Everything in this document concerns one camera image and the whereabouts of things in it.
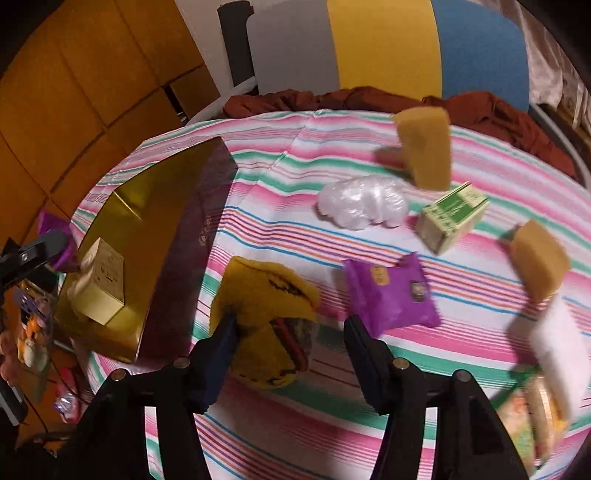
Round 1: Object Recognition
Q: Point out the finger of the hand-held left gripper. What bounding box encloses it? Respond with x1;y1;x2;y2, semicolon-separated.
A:
0;229;70;296

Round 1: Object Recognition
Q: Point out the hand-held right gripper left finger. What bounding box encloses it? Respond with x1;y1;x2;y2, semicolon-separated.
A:
55;315;241;480

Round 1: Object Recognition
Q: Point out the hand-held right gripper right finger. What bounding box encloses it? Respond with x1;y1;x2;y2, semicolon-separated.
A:
344;315;532;480

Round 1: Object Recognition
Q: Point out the yellow knitted plush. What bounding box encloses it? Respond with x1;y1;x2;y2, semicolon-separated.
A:
210;256;321;391

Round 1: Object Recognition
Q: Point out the gold and maroon gift box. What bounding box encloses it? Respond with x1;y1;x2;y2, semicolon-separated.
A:
54;136;238;365

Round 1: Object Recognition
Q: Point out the green and white small box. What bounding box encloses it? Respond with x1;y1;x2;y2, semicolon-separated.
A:
416;181;490;256

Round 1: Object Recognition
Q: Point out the tan sponge block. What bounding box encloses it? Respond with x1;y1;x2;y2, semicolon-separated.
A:
510;219;572;303
392;106;452;191

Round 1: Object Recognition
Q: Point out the purple snack packet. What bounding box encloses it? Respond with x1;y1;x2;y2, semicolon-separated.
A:
342;251;441;337
37;210;79;273

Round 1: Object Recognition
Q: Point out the colourful printed bag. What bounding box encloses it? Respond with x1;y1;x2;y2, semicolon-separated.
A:
0;281;61;402

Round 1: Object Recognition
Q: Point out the small gold box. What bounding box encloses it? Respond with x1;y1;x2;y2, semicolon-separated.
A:
69;237;126;324

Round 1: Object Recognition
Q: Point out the striped cloth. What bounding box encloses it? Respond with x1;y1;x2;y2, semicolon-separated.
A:
69;108;591;480

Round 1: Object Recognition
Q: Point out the white crumpled plastic bag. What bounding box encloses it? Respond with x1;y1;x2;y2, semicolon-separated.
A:
316;176;409;230

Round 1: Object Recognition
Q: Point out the green-edged snack packet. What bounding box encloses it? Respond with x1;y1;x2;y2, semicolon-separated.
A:
494;364;573;467

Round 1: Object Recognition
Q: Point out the white packet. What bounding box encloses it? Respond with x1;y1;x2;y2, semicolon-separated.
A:
526;295;589;416

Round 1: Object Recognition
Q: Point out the dark red cloth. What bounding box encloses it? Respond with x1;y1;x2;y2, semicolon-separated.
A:
224;87;578;178

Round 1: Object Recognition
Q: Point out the grey yellow blue board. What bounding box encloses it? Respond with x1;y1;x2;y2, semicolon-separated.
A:
182;0;532;125

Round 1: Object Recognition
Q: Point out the patterned curtain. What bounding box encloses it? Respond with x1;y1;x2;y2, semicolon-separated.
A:
517;0;578;107

